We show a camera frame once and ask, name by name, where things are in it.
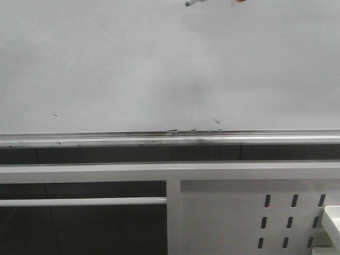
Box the white black-tipped whiteboard marker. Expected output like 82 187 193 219
185 0 206 7

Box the white plastic tray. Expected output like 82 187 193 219
321 206 339 252

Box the white metal rack frame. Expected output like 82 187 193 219
1 161 339 254

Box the white whiteboard with aluminium frame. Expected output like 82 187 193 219
1 1 339 147

